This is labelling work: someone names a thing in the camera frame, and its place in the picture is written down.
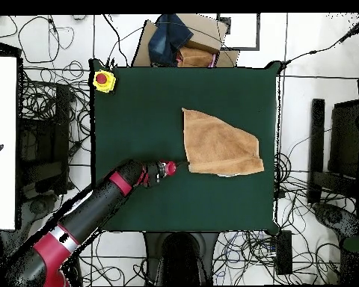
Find tan terry towel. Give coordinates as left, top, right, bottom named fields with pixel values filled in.
left=181, top=107, right=266, bottom=178

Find folded tan towel in box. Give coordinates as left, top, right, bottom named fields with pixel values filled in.
left=177, top=46, right=216, bottom=68

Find dark green table cloth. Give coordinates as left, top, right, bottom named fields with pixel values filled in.
left=88, top=58, right=282, bottom=235

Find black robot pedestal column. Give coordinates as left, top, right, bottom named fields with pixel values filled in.
left=143, top=231, right=219, bottom=287

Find blue denim jeans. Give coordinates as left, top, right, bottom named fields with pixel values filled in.
left=147, top=13, right=194, bottom=67

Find black equipment stand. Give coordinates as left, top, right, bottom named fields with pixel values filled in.
left=17, top=83, right=71, bottom=198
left=307, top=98, right=359, bottom=207

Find yellow emergency stop button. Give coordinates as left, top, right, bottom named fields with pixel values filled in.
left=92, top=70, right=117, bottom=94

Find black power box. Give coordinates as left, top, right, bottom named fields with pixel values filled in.
left=275, top=229, right=293, bottom=276

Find long black cable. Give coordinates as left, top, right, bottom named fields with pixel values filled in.
left=280, top=13, right=359, bottom=68

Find grey stand leg with knob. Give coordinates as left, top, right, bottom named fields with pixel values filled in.
left=19, top=192, right=61, bottom=231
left=312, top=201, right=359, bottom=240

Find brown cardboard box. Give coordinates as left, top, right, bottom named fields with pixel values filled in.
left=131, top=13, right=240, bottom=68

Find tangle of black cables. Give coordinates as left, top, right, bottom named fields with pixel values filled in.
left=17, top=14, right=92, bottom=168
left=212, top=128, right=359, bottom=286
left=77, top=232, right=156, bottom=287

